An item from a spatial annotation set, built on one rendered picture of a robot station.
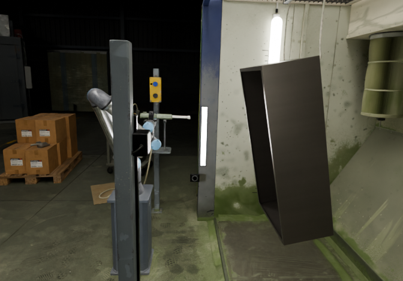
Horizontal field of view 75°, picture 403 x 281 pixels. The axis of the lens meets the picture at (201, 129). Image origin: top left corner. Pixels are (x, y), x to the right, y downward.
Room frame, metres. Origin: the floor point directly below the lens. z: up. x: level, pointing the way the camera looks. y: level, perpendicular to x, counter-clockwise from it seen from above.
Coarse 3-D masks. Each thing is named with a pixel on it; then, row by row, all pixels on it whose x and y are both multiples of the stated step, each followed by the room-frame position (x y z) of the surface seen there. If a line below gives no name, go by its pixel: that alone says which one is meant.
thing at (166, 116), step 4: (144, 112) 2.52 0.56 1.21; (140, 116) 2.50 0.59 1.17; (144, 116) 2.50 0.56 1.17; (148, 116) 2.50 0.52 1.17; (156, 116) 2.52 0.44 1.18; (160, 116) 2.51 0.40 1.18; (164, 116) 2.51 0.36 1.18; (168, 116) 2.51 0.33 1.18; (172, 116) 2.53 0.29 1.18; (176, 116) 2.53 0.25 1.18; (180, 116) 2.53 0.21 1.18; (184, 116) 2.54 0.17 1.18; (188, 116) 2.54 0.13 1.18
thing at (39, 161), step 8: (56, 144) 3.92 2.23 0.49; (32, 152) 3.53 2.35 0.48; (40, 152) 3.54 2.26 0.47; (48, 152) 3.59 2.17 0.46; (56, 152) 3.90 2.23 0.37; (32, 160) 3.52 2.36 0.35; (40, 160) 3.54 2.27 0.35; (48, 160) 3.57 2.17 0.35; (56, 160) 3.87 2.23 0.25; (32, 168) 3.52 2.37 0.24; (40, 168) 3.54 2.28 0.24; (48, 168) 3.56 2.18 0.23
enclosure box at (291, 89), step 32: (288, 64) 1.58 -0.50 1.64; (256, 96) 2.17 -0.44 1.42; (288, 96) 1.58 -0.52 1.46; (320, 96) 1.59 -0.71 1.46; (256, 128) 2.18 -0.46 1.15; (288, 128) 1.58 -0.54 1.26; (320, 128) 1.60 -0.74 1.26; (256, 160) 2.18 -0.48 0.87; (288, 160) 1.59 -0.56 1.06; (320, 160) 1.60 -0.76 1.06; (288, 192) 1.59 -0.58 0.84; (320, 192) 1.61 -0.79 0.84; (288, 224) 1.59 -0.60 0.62; (320, 224) 1.61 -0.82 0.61
